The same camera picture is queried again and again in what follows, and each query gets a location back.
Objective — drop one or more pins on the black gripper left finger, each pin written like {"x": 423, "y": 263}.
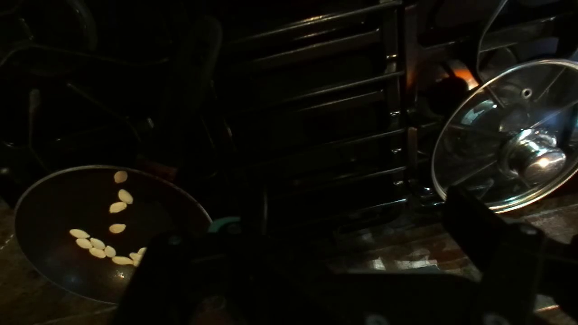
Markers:
{"x": 174, "y": 281}

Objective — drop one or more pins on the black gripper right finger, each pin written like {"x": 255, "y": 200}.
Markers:
{"x": 499, "y": 240}

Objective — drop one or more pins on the pale almond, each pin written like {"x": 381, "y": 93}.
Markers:
{"x": 119, "y": 175}
{"x": 78, "y": 232}
{"x": 110, "y": 251}
{"x": 96, "y": 242}
{"x": 137, "y": 254}
{"x": 83, "y": 242}
{"x": 121, "y": 260}
{"x": 118, "y": 205}
{"x": 116, "y": 227}
{"x": 98, "y": 252}
{"x": 125, "y": 195}

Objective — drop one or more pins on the glass lid steel knob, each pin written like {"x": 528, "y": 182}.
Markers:
{"x": 481, "y": 119}

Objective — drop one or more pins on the black frying pan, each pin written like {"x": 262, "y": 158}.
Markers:
{"x": 60, "y": 204}

